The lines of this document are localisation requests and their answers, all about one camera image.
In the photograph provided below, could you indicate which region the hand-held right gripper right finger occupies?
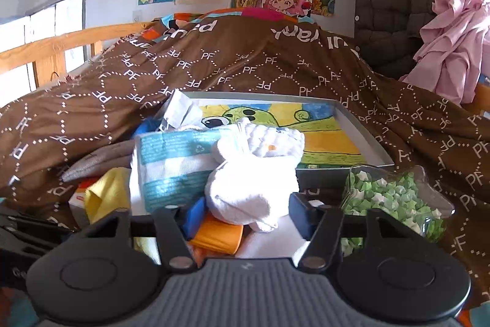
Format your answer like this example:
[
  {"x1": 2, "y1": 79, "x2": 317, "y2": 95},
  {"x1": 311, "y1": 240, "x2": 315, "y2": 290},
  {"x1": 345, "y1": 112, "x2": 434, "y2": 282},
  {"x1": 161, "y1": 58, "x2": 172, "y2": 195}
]
[{"x1": 288, "y1": 193, "x2": 416, "y2": 271}]

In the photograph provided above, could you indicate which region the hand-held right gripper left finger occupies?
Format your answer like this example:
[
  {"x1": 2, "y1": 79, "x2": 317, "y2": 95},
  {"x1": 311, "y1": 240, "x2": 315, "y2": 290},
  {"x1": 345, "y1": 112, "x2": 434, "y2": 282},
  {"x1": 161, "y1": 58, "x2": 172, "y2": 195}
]
[{"x1": 78, "y1": 197, "x2": 208, "y2": 271}]

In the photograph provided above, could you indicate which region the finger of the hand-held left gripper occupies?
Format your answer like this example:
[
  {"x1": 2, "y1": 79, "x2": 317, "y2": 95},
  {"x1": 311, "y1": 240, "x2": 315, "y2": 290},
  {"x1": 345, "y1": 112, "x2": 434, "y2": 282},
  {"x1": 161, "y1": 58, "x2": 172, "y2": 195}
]
[{"x1": 0, "y1": 204, "x2": 77, "y2": 236}]

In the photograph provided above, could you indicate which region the orange silicone cup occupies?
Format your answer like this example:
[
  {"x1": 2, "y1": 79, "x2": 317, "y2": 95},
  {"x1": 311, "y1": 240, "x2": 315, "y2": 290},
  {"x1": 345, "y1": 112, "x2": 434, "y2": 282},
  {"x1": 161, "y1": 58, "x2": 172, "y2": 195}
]
[{"x1": 189, "y1": 213, "x2": 244, "y2": 256}]

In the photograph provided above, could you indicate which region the grey tray with painting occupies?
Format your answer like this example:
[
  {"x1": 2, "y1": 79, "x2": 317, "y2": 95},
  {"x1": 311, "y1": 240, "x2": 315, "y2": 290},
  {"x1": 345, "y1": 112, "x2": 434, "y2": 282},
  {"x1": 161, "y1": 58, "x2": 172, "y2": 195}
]
[{"x1": 153, "y1": 91, "x2": 396, "y2": 216}]

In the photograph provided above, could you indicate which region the white cloth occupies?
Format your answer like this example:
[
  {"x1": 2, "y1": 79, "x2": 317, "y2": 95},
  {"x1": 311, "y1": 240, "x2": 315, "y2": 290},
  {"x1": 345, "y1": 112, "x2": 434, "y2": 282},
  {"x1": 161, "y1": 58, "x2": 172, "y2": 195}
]
[{"x1": 163, "y1": 89, "x2": 204, "y2": 130}]

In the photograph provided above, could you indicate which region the orange white box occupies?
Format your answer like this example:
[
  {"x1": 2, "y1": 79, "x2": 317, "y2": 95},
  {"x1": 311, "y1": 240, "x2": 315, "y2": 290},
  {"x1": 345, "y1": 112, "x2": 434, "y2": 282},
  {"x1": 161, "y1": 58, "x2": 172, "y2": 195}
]
[{"x1": 68, "y1": 177, "x2": 101, "y2": 225}]

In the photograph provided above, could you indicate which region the teal white tissue pack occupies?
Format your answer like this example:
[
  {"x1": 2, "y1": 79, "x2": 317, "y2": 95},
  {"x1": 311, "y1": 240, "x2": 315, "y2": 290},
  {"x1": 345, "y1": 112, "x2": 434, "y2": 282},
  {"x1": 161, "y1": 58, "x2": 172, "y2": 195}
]
[{"x1": 129, "y1": 127, "x2": 239, "y2": 216}]

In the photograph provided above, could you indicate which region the yellow cloth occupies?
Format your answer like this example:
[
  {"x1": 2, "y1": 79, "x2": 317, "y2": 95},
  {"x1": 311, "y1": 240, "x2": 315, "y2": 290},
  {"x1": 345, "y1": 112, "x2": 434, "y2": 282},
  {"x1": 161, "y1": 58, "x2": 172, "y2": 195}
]
[{"x1": 83, "y1": 167, "x2": 133, "y2": 225}]

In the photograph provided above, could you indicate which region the grey cloth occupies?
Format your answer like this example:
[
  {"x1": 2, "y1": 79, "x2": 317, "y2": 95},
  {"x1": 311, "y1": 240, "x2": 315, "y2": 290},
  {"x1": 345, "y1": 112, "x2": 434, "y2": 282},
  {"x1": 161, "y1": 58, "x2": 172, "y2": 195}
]
[{"x1": 60, "y1": 139, "x2": 135, "y2": 183}]

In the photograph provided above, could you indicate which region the star-shaped jar of green stars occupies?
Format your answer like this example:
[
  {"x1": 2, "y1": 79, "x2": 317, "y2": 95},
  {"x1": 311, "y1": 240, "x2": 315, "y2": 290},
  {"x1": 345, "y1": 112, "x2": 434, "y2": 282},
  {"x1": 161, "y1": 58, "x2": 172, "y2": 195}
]
[{"x1": 338, "y1": 163, "x2": 457, "y2": 258}]

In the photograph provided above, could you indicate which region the blue cloth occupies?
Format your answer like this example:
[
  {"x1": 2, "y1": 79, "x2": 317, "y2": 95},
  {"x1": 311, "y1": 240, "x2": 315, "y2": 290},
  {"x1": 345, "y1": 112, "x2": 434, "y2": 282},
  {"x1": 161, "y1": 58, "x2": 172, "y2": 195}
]
[{"x1": 133, "y1": 118, "x2": 166, "y2": 139}]

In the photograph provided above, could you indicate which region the brown printed blanket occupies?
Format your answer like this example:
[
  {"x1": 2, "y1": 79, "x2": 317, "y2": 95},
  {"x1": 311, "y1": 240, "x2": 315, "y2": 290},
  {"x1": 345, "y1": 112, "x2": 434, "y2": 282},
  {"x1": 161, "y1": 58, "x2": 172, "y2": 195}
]
[{"x1": 0, "y1": 16, "x2": 490, "y2": 308}]

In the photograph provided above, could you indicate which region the window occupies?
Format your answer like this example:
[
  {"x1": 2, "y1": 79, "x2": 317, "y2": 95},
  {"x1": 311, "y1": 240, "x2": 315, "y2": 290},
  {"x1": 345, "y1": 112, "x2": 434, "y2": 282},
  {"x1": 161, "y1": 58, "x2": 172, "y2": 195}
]
[{"x1": 0, "y1": 0, "x2": 87, "y2": 86}]

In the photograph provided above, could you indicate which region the colourful printed bedding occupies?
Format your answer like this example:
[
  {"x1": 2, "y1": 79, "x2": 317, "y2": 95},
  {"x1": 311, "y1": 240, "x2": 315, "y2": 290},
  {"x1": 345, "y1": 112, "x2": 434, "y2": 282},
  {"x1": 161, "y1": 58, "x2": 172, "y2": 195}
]
[{"x1": 141, "y1": 6, "x2": 319, "y2": 43}]

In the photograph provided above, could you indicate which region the wooden bed board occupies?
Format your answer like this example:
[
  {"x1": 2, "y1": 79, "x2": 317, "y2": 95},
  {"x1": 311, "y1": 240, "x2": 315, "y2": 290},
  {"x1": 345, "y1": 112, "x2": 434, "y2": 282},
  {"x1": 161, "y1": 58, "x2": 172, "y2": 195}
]
[{"x1": 462, "y1": 81, "x2": 490, "y2": 114}]

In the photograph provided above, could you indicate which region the pink garment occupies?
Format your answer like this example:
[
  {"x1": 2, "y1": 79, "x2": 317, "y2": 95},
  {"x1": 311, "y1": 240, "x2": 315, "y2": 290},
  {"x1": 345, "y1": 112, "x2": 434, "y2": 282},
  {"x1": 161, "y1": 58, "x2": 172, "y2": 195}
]
[{"x1": 397, "y1": 0, "x2": 490, "y2": 106}]

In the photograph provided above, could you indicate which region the wooden bed rail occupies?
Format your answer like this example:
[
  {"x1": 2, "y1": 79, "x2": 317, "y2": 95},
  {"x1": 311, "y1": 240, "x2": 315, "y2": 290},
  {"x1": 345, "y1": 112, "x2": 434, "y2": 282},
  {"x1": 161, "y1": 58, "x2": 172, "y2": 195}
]
[{"x1": 0, "y1": 22, "x2": 154, "y2": 92}]

